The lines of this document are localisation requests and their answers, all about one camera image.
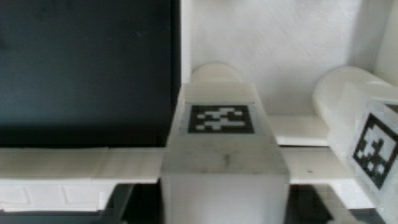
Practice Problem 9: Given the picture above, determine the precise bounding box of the white chair seat part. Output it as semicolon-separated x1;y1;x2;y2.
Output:
176;0;398;204

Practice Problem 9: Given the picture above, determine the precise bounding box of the small white tagged block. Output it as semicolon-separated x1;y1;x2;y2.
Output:
162;63;290;224

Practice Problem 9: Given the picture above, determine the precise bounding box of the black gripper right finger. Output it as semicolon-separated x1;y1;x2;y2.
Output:
286;185;334;224

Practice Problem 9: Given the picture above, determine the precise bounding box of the white tagged chair leg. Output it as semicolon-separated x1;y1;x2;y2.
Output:
313;66;398;224

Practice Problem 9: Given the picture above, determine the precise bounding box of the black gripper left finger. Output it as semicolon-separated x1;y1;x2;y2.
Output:
103;183;164;224

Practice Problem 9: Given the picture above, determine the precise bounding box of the white obstacle fence bar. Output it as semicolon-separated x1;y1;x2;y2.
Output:
0;148;165;212

